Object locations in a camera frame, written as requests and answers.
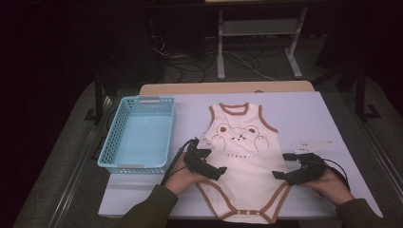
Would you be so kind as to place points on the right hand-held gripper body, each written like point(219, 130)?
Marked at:
point(312, 171)

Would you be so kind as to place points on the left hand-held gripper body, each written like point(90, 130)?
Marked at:
point(193, 160)

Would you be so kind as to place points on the cream baby bodysuit brown trim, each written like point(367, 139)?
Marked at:
point(247, 183)

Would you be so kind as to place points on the blue plastic basket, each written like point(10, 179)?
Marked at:
point(139, 139)

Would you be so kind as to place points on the person's left hand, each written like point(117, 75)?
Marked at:
point(180, 179)

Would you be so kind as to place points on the wooden table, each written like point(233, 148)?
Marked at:
point(221, 87)

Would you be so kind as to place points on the black metal stand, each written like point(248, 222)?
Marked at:
point(99, 95)
point(360, 91)

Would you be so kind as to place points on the grey metal stand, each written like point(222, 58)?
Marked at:
point(220, 47)

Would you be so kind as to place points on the metal floor rail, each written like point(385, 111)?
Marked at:
point(72, 186)
point(380, 164)

